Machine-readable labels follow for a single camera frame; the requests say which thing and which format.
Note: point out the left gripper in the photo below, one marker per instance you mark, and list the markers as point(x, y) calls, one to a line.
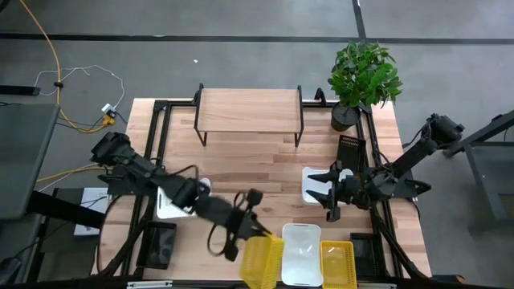
point(241, 218)

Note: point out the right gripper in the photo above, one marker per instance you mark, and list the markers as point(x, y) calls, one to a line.
point(351, 192)

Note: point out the white plastic basket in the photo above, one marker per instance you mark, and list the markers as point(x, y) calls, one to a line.
point(301, 257)
point(164, 206)
point(311, 202)

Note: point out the yellow plastic basket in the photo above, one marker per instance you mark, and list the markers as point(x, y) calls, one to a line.
point(338, 265)
point(261, 265)

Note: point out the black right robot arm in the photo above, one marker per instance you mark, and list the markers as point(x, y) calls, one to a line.
point(413, 154)

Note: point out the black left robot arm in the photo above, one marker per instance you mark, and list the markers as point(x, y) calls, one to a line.
point(132, 164)

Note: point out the silver aluminium bar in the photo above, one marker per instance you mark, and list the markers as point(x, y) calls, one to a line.
point(373, 286)
point(148, 284)

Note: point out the potted green plant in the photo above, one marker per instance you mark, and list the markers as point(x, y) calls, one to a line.
point(363, 76)

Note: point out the grey side table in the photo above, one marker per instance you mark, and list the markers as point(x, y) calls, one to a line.
point(490, 180)

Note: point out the white box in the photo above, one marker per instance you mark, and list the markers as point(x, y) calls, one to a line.
point(86, 229)

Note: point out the yellow plug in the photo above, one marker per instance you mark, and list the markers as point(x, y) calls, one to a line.
point(108, 121)

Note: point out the white power adapter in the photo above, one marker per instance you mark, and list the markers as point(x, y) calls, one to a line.
point(108, 108)

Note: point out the grey desk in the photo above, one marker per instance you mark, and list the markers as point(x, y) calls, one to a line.
point(24, 160)

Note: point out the black floor bar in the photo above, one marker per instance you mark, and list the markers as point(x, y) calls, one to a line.
point(20, 90)

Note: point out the wooden shelf black metal frame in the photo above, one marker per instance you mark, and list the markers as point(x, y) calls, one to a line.
point(249, 110)

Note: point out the black rig frame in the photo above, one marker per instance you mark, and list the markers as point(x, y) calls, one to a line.
point(180, 103)

